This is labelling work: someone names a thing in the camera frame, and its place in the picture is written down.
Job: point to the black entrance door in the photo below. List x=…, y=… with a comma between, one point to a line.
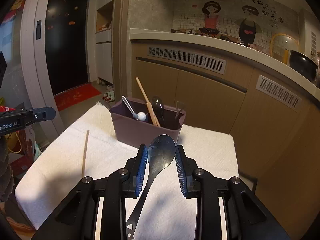
x=65, y=44

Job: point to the cartoon boy wall sticker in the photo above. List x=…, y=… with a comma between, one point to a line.
x=248, y=27

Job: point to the wooden kitchen counter cabinet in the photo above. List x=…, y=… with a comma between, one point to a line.
x=275, y=145

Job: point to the metal shovel-shaped spoon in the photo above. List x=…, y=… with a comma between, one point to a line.
x=179, y=107

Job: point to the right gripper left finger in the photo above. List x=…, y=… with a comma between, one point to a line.
x=136, y=167

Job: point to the grey vent grille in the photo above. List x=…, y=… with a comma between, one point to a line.
x=200, y=60
x=278, y=92

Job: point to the purple plastic utensil caddy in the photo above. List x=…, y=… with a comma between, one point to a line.
x=135, y=133

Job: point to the cartoon girl wall sticker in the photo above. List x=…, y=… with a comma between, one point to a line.
x=211, y=11

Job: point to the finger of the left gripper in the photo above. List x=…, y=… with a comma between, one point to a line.
x=42, y=114

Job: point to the wooden chopstick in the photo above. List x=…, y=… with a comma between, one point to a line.
x=84, y=155

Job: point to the white textured table cloth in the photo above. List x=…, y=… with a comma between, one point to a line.
x=166, y=213

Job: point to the black wok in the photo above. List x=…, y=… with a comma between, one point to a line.
x=303, y=65

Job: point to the grey vent grille right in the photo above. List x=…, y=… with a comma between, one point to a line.
x=278, y=92

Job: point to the metal spoon white ball end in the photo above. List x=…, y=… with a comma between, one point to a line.
x=141, y=116

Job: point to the dark long-handled spoon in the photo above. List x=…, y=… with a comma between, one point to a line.
x=158, y=109

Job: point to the blue-grey plastic spoon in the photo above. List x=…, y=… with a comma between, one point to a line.
x=161, y=153

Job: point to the yellow-rimmed glass pot lid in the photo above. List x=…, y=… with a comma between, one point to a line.
x=281, y=45

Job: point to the light wooden handled utensil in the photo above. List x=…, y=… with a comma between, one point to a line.
x=148, y=103

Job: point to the grey vent grille left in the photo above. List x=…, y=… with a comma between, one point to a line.
x=200, y=60

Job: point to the brown wooden handle utensil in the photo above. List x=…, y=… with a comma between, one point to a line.
x=155, y=120

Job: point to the red door mat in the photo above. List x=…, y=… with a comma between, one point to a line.
x=75, y=95

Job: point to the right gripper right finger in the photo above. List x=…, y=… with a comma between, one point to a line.
x=185, y=170

